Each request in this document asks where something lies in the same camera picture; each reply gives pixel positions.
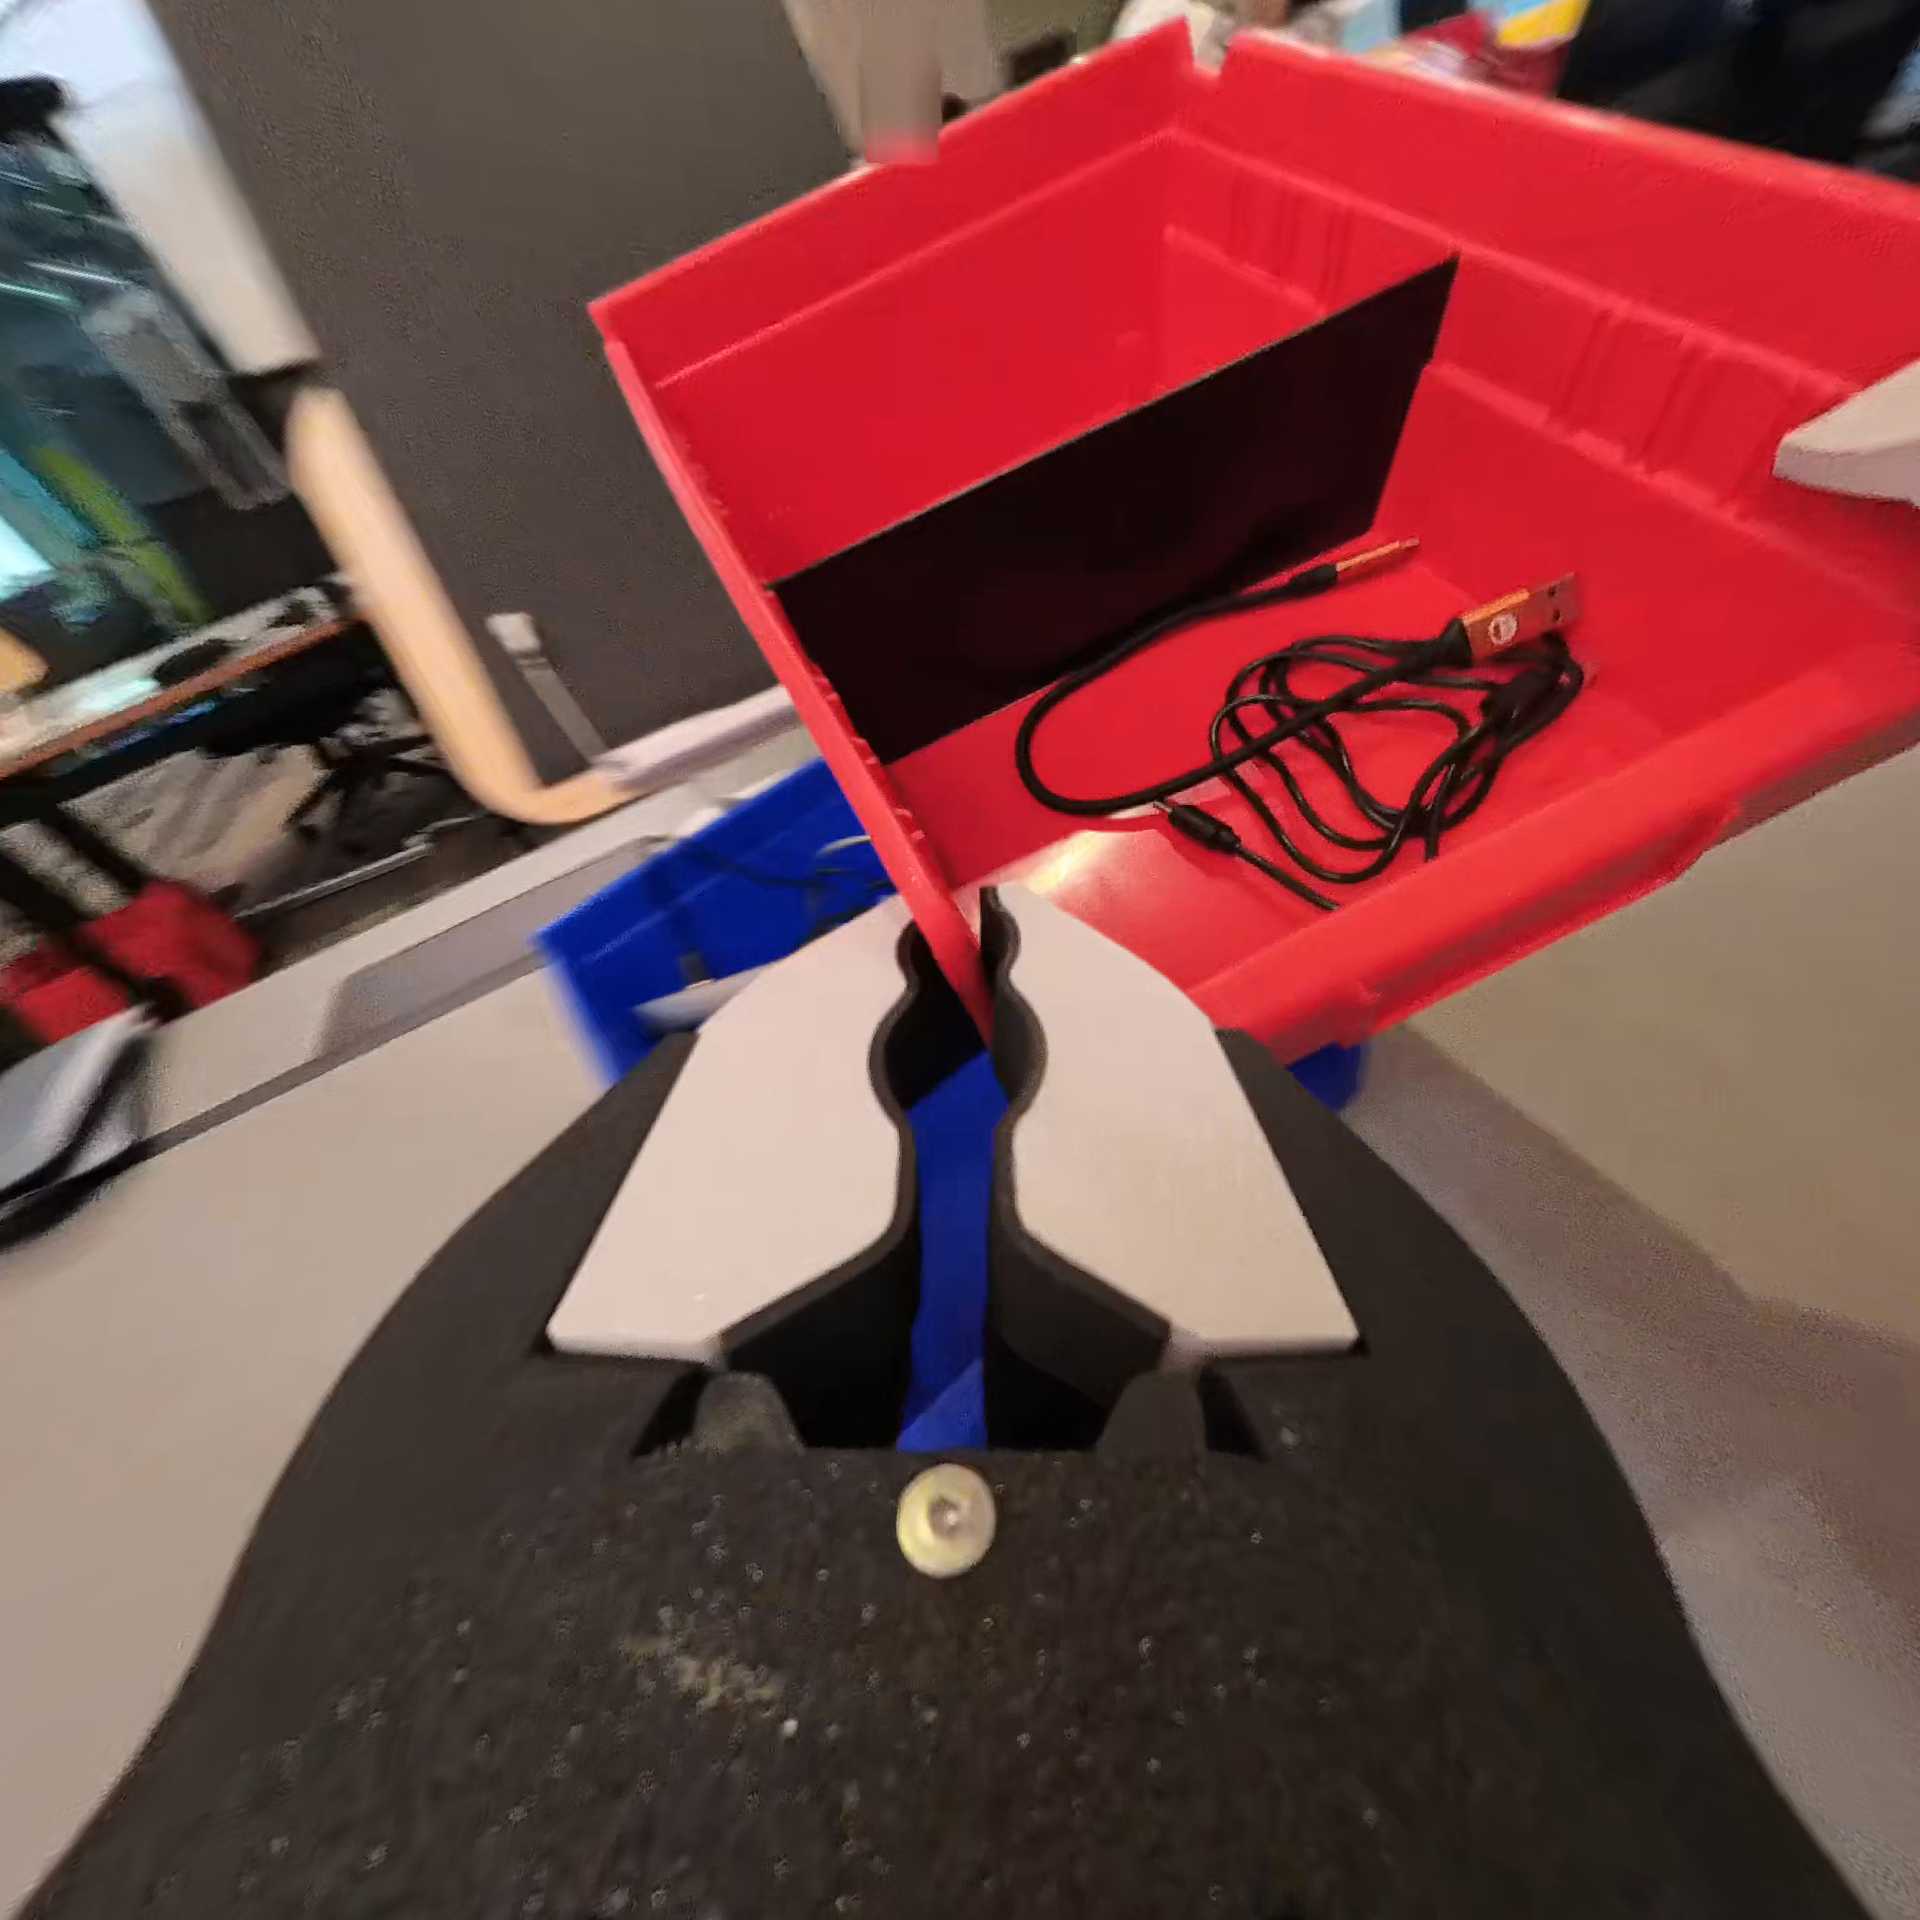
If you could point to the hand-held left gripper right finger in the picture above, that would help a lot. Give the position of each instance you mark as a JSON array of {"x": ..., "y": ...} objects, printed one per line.
[{"x": 1179, "y": 1201}]

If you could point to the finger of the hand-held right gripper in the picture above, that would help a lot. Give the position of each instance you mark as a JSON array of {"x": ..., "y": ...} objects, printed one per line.
[{"x": 1861, "y": 443}]

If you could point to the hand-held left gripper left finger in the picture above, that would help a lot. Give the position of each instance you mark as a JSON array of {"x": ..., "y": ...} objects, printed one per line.
[{"x": 731, "y": 1201}]

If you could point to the red plastic bin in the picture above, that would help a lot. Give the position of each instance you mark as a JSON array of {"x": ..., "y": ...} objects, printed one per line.
[{"x": 1681, "y": 273}]

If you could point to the blue plastic bin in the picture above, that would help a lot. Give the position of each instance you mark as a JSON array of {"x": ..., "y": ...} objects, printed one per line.
[{"x": 706, "y": 915}]

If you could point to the grey desk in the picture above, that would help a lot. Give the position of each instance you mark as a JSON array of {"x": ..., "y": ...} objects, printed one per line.
[{"x": 1681, "y": 1201}]

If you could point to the red floor bag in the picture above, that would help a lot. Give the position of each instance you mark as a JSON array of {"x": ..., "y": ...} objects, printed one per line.
[{"x": 121, "y": 955}]

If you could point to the grey pouch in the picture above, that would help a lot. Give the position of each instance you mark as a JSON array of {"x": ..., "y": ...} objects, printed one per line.
[{"x": 66, "y": 1113}]

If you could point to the black divider in red bin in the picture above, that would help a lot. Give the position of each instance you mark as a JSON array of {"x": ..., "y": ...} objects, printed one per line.
[{"x": 1142, "y": 495}]

